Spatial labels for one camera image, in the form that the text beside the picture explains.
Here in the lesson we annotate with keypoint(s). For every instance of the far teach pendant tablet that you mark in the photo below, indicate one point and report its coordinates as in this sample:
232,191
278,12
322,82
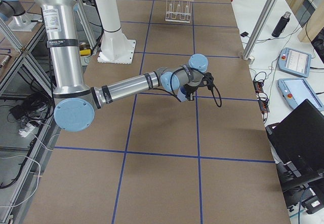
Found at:
294,62

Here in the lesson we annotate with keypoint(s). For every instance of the aluminium frame post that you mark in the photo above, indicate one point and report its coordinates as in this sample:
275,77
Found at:
265,13

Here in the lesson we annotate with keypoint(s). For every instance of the white wire cup rack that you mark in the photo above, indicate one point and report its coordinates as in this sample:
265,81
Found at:
179,11

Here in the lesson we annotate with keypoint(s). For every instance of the black water bottle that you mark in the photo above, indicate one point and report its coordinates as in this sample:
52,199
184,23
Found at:
283,21

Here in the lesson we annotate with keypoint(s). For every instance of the light blue plastic cup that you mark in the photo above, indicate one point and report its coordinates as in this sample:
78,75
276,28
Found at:
182,94

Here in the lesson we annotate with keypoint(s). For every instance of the near teach pendant tablet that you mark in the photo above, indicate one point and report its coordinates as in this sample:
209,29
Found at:
296,90

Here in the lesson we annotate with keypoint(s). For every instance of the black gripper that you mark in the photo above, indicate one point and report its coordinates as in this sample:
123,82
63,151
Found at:
189,92

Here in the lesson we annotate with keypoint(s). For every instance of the orange black power strip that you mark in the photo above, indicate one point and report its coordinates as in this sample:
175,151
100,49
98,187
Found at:
262,97

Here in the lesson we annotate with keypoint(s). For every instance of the small black device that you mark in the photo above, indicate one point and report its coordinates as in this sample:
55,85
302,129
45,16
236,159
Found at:
244,34

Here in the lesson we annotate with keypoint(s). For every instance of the black laptop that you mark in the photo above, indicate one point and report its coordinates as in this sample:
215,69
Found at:
298,139

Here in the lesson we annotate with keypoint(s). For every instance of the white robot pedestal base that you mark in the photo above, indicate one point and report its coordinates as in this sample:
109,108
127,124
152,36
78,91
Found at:
115,47

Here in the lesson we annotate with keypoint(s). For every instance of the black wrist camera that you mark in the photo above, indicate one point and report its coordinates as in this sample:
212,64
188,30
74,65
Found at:
207,81

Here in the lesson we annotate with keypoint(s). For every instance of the teach pendant tablet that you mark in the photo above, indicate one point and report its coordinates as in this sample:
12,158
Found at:
294,62
296,90

